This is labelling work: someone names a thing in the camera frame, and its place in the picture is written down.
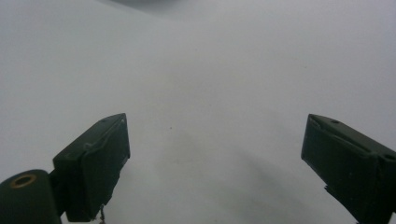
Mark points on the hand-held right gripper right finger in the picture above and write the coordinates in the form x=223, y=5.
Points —
x=351, y=161

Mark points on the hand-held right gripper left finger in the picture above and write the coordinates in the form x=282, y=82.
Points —
x=90, y=168

